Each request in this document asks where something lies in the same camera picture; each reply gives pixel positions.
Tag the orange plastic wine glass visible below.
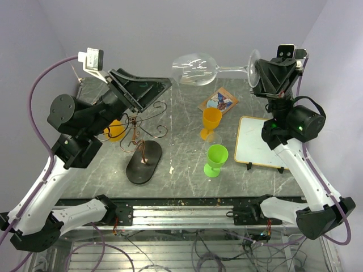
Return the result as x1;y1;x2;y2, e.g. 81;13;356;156
200;107;222;140

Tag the clear wine glass front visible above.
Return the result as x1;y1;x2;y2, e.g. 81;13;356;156
205;132;222;146

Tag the green plastic wine glass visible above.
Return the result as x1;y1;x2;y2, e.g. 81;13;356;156
204;144;229;178

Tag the metal wine glass rack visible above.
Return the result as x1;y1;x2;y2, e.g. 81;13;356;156
98;101;168;185

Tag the wooden picture coaster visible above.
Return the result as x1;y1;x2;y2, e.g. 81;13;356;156
198;87;239;114

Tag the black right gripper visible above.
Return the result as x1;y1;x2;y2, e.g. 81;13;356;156
250;58;305;123

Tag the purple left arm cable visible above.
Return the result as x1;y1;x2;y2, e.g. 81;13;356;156
0;55;80;272

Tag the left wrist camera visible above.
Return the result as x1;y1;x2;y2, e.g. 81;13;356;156
78;48;108;83

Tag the aluminium rail front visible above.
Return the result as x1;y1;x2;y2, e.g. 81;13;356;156
45;198;330;230

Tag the small whiteboard yellow frame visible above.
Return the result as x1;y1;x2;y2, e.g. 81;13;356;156
234;116;289;173

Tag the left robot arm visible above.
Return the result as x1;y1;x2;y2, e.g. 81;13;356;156
1;69;172;252

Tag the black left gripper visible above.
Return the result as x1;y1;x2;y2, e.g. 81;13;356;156
85;67;171;136

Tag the clear wine glass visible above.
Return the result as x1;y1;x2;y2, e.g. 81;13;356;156
205;132;222;146
172;49;260;88

